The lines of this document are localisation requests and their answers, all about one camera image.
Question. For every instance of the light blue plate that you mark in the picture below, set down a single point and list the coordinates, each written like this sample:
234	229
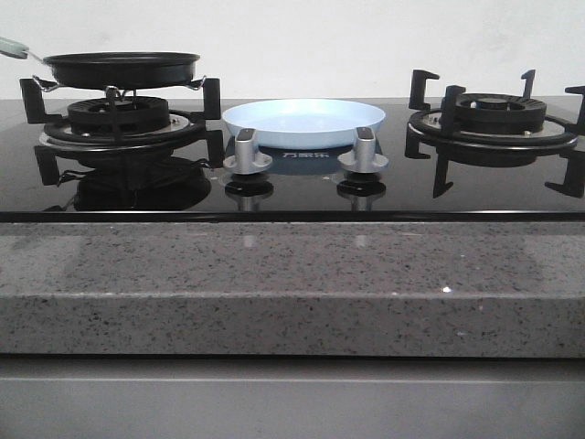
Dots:
303	124

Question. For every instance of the black frying pan green handle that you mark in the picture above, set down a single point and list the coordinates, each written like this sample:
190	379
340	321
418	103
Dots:
124	70

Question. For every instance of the silver left stove knob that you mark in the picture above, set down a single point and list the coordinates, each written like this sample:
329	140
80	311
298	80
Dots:
247	158

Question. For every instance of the silver stove knob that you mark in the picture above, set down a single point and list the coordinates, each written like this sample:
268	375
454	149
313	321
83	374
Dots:
247	158
363	158

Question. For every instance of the silver right stove knob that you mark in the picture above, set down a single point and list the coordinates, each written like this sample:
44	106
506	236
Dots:
363	158

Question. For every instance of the black glass gas hob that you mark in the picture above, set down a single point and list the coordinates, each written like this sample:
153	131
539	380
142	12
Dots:
424	181

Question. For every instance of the right black burner grate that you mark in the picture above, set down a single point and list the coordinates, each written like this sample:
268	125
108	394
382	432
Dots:
492	130

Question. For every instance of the black burner grate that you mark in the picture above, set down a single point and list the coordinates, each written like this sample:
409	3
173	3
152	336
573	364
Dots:
118	123
492	130

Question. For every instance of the left black burner grate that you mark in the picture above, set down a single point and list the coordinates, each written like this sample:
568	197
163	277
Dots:
118	123

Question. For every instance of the grey cabinet drawer front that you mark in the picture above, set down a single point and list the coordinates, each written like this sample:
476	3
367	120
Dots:
290	398

